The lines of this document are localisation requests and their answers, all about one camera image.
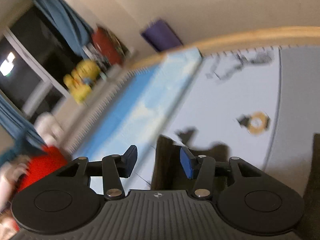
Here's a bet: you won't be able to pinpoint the blue curtain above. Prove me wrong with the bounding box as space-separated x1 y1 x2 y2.
32 0 93 59

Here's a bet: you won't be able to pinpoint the blue patterned folded sheet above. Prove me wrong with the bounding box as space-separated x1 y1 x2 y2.
74 48 202 161

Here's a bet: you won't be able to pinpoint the dark brown corduroy pants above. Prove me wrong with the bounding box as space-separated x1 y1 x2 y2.
151 135 229 192

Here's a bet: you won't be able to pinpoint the yellow plush toys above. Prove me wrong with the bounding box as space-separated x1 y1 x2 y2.
63 59 101 103

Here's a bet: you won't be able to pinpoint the red folded blanket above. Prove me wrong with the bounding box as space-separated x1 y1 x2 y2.
16 146 68 192

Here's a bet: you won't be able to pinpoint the dark red cushion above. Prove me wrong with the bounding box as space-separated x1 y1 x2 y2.
91 25 128 65

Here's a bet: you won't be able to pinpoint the white plush toy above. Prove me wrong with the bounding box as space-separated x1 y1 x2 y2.
34 112 64 146

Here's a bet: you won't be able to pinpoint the white window frame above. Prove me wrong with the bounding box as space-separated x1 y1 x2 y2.
3 27 70 117

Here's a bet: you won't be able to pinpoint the teal shark plush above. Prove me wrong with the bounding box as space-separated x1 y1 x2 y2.
1 125 46 166

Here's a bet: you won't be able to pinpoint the white folded bedding stack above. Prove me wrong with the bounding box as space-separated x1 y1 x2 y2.
1 155 30 239

